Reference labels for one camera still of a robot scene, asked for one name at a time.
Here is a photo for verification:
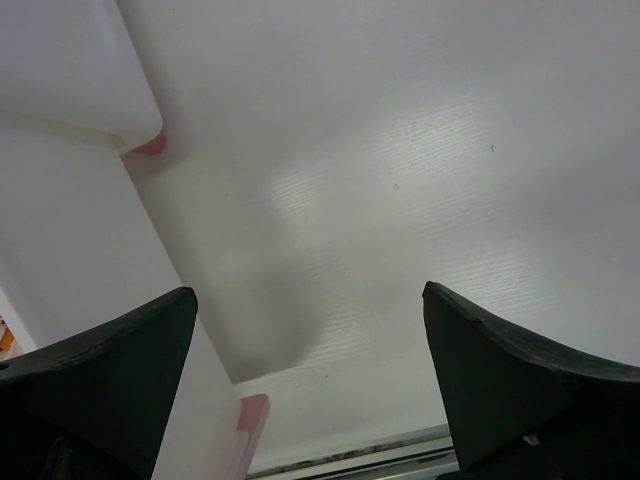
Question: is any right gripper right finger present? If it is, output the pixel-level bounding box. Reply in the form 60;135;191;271
422;282;639;479

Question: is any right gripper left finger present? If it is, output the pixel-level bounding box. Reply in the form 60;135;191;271
1;287;198;479

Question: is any light pink drawer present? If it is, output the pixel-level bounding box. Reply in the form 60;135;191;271
1;124;269;479

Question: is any white shoe cabinet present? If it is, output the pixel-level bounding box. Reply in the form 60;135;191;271
1;1;167;155

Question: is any aluminium mounting rail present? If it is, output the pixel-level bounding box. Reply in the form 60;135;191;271
248;425;459;479

